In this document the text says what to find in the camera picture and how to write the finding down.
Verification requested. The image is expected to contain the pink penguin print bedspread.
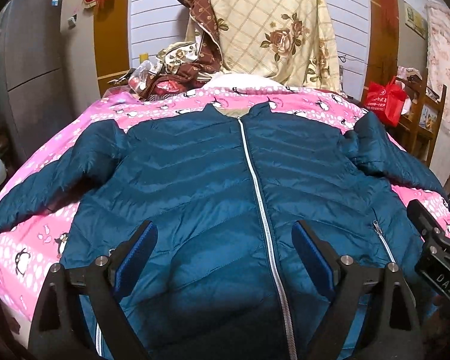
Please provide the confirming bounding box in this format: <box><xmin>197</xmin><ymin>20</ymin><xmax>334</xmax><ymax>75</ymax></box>
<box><xmin>0</xmin><ymin>84</ymin><xmax>450</xmax><ymax>346</ymax></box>

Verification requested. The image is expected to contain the teal quilted puffer jacket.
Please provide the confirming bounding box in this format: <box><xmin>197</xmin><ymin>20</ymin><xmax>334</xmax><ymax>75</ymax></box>
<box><xmin>0</xmin><ymin>102</ymin><xmax>449</xmax><ymax>360</ymax></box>

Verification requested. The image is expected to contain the pink floral lace curtain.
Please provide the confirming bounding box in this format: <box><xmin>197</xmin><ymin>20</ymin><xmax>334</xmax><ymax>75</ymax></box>
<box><xmin>425</xmin><ymin>0</ymin><xmax>450</xmax><ymax>130</ymax></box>

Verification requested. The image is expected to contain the cream floral quilt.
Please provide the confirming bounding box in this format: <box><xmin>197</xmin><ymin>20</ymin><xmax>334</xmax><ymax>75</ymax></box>
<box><xmin>188</xmin><ymin>0</ymin><xmax>341</xmax><ymax>92</ymax></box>

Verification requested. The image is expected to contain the red gift bag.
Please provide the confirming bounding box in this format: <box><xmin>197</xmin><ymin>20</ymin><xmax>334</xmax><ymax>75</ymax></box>
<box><xmin>364</xmin><ymin>76</ymin><xmax>407</xmax><ymax>127</ymax></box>

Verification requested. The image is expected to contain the wooden chair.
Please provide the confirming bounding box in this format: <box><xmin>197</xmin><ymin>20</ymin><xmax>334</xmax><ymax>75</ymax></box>
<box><xmin>395</xmin><ymin>68</ymin><xmax>447</xmax><ymax>167</ymax></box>

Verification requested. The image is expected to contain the grey refrigerator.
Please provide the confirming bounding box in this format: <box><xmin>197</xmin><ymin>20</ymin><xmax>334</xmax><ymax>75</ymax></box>
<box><xmin>0</xmin><ymin>0</ymin><xmax>74</xmax><ymax>166</ymax></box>

